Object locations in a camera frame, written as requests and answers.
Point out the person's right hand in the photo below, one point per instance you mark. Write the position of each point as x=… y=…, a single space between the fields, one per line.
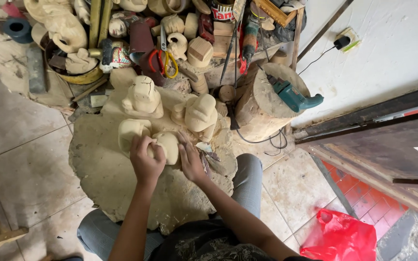
x=192 y=163

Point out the person's left hand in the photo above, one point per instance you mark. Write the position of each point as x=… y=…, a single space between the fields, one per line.
x=146 y=163

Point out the person's right fingers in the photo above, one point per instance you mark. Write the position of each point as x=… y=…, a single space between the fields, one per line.
x=187 y=145

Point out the person's left fingers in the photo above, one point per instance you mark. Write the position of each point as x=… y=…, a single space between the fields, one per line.
x=144 y=145

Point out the unfinished pale wooden carving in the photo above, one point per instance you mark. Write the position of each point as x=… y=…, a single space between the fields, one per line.
x=169 y=145

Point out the carving chisels bundle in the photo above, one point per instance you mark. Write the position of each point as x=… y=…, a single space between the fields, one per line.
x=206 y=161

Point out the smooth pale wooden figure carving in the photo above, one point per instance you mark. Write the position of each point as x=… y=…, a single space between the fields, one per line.
x=200 y=114

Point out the dusty round wooden work slab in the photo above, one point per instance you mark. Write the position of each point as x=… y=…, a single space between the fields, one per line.
x=107 y=174

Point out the cracked pale wooden figure carving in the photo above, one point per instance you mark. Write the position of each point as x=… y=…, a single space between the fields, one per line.
x=143 y=96

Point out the wooden mallet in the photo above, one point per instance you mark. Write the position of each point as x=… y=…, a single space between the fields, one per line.
x=230 y=108

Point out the tree stump block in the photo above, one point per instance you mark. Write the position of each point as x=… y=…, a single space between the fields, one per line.
x=263 y=108

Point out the round bowl with yellow rim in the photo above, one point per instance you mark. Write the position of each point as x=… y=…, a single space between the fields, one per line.
x=85 y=77

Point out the painted wooden figure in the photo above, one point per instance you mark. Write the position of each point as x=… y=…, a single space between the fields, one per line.
x=116 y=56

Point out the pale wooden block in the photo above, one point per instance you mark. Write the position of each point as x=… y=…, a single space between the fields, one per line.
x=200 y=50

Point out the person's black shirt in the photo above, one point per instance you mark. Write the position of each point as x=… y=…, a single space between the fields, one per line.
x=209 y=243

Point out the maroon sandpaper roll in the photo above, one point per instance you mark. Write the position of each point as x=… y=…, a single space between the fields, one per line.
x=142 y=40

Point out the low wooden table with clutter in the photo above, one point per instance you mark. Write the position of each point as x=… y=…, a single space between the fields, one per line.
x=223 y=43

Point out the teal power drill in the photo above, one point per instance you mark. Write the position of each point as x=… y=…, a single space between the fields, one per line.
x=294 y=97

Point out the green and red angle grinder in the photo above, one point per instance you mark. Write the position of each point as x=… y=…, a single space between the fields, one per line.
x=249 y=40

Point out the painted wooden head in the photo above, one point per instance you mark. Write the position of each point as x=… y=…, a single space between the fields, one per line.
x=119 y=25

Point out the grey sharpening stone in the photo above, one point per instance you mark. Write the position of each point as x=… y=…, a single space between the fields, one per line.
x=36 y=69

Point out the bamboo sticks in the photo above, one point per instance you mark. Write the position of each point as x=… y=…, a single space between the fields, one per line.
x=95 y=21

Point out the tin can with red label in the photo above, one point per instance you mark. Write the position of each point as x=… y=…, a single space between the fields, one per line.
x=222 y=11

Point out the pale wooden elephant carving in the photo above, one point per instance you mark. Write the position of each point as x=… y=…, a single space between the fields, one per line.
x=64 y=25

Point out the grey metal bar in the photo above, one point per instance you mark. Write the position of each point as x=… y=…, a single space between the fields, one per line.
x=334 y=186

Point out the blue tape roll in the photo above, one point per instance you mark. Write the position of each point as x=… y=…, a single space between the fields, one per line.
x=18 y=29

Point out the red plastic bag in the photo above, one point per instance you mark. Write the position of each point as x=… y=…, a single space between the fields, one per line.
x=339 y=237

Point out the dark wooden door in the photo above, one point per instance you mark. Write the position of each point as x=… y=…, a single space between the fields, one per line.
x=383 y=148

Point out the grey stone step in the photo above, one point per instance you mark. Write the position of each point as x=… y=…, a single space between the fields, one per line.
x=412 y=239

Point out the wooden picture frame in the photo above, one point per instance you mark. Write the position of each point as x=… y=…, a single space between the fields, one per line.
x=276 y=12

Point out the white wall socket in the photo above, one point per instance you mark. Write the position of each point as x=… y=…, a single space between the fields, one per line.
x=352 y=36

